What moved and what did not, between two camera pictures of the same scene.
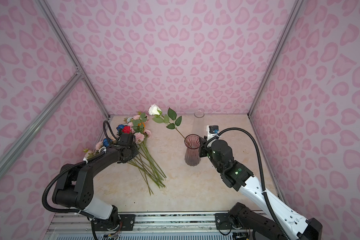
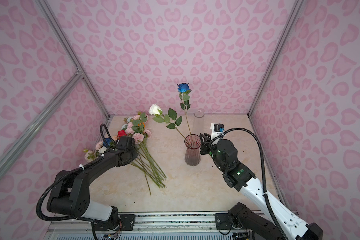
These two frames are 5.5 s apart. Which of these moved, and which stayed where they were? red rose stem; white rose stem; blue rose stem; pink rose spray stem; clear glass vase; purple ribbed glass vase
Moved: blue rose stem; red rose stem
Stayed: pink rose spray stem; purple ribbed glass vase; white rose stem; clear glass vase
